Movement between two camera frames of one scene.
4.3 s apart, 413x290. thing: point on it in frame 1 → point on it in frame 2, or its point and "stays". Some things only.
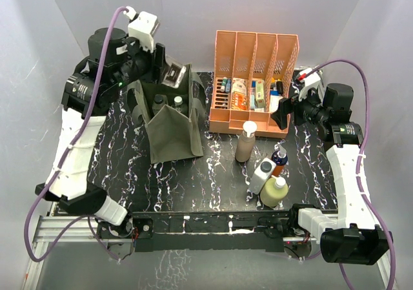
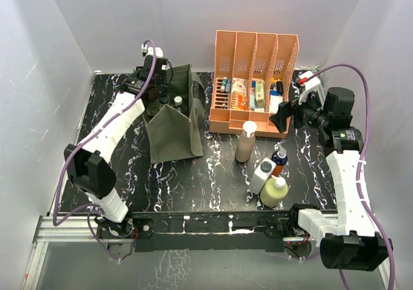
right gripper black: [285, 106] stays
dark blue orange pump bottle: [280, 157] stays
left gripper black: [153, 73] → [162, 86]
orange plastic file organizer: [251, 70] stays
